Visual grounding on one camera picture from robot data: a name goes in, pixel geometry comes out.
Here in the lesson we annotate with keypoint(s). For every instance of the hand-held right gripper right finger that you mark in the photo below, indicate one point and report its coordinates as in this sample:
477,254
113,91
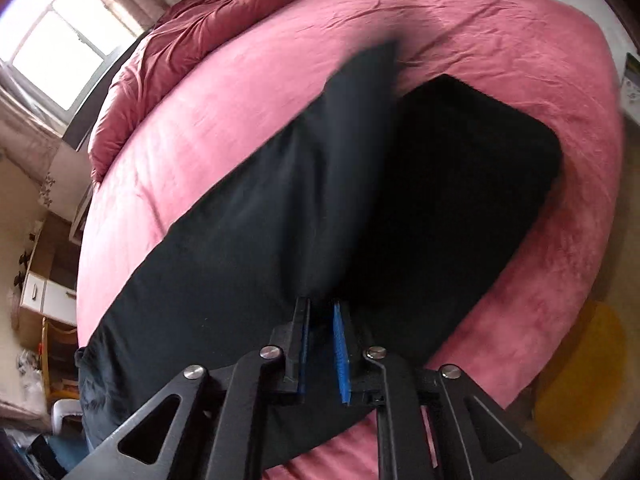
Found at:
341,350

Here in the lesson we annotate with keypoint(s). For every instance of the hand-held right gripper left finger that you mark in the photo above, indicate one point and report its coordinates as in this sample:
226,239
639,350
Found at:
302,345

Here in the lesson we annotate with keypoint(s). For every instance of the black pants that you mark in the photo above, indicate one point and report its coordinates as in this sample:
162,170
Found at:
240,260

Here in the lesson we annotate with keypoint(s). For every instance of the yellow rug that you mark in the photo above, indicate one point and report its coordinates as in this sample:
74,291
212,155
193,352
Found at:
580,375

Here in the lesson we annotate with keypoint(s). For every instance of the wooden chair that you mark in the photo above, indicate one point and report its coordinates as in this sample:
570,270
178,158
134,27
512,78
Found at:
60,355

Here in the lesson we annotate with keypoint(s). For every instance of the pink bed sheet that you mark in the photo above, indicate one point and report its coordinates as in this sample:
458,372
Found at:
240,110

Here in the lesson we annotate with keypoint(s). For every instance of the light grey plastic stool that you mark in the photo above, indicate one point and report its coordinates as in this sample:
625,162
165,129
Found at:
65,412

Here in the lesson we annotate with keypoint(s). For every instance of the white leaf-print bedside table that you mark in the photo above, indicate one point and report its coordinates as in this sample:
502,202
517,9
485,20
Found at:
80,215

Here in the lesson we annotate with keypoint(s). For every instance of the white drawer cabinet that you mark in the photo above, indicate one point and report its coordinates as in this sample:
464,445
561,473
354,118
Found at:
47,295

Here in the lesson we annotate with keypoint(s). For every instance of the wooden cabinet white drawers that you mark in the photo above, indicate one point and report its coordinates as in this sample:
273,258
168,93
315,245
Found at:
50,245

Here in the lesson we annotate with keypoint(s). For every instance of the dark bed headboard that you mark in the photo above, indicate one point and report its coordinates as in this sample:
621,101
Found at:
90,110

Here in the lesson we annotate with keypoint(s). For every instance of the dark red duvet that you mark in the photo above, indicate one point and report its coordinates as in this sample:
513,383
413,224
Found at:
200,25

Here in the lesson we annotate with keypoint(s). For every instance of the window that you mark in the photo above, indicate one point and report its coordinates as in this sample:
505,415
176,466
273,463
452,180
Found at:
65,35

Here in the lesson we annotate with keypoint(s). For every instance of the printed cardboard box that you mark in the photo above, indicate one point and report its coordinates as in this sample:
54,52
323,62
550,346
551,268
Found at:
631,85

